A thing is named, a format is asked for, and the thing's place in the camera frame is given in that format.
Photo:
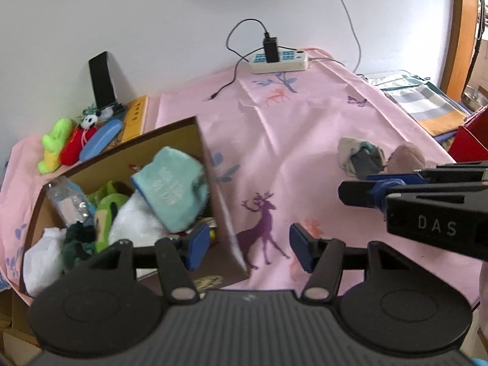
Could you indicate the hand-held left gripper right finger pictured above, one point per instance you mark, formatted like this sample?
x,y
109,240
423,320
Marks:
x,y
301,246

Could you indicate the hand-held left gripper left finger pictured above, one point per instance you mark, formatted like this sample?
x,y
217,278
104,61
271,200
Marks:
x,y
198,246

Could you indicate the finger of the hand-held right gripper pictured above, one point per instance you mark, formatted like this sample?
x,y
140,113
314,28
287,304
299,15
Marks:
x,y
389,178
379,196

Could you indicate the mauve plush toy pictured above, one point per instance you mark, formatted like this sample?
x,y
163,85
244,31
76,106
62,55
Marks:
x,y
406,156

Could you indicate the teal sock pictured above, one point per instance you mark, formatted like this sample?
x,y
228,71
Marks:
x,y
171,190

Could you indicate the white towel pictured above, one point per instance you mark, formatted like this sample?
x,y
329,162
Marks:
x,y
133,221

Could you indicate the brown cardboard box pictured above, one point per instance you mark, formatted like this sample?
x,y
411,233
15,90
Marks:
x,y
114,166

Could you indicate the grey green sock bundle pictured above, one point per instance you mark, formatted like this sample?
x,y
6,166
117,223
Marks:
x,y
360,162

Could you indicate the bagged striped folded cloth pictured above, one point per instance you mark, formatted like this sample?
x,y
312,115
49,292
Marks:
x,y
427,99

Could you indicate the red box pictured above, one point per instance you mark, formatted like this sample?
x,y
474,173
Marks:
x,y
471,141

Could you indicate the green frog plush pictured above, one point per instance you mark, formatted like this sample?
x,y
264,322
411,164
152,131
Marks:
x,y
106,217

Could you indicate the pink printed tablecloth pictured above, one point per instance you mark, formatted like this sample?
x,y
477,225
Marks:
x,y
305,129

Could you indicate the metal bowl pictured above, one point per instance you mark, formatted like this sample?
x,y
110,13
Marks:
x,y
474,99

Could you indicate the dark green plush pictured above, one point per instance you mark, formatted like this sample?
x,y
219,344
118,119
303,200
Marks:
x,y
76,247

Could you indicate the clear plastic packet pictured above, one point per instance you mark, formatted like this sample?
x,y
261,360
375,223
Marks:
x,y
68,202

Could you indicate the yellow book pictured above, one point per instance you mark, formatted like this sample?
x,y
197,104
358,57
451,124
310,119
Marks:
x,y
133,118

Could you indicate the blue glasses case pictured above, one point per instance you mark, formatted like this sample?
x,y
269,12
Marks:
x,y
99,141

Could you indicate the white power strip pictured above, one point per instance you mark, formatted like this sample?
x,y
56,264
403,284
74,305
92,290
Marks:
x,y
289,63

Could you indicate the white cloth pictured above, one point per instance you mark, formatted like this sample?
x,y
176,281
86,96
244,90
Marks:
x,y
42,263

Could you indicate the red plush toy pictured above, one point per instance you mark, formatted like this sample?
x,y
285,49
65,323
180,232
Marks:
x,y
72,148

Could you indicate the panda plush toy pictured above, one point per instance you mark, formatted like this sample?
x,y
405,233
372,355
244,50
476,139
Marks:
x,y
88,121

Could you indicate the black charger plug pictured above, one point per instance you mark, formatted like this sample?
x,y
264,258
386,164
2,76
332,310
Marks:
x,y
271,49

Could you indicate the lime green plush toy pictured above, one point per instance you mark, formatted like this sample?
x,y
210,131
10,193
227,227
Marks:
x,y
53,145

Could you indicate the wooden door frame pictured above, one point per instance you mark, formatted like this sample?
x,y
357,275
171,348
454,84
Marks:
x,y
467,26

